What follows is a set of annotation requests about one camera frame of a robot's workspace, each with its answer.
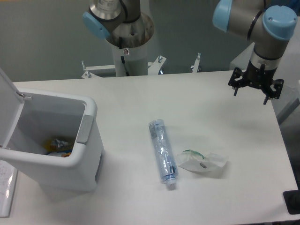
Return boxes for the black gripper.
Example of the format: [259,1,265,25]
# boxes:
[228,61,284,105]

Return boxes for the white plastic wrapper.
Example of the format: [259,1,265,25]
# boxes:
[175,149,229,173]

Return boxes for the crushed clear plastic bottle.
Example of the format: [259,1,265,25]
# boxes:
[149,119,178,190]

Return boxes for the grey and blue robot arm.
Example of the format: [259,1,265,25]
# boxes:
[82,0,297,100]

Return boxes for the white trash can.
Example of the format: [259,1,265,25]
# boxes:
[0,89,104,192]

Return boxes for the trash inside the can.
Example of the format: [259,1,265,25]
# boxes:
[43,138,75,158]

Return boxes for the white trash can lid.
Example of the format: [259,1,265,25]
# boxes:
[0,69,31,148]

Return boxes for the black clamp at table edge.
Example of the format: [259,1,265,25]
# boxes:
[283,190,300,215]

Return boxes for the paper sheet in plastic sleeve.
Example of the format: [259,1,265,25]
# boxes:
[0,160,18,218]

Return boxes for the white metal base frame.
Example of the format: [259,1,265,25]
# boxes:
[81,52,202,79]

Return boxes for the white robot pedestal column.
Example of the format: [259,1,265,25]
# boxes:
[102,12,155,77]

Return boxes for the black pedestal cable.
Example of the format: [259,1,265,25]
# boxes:
[118,36,130,76]

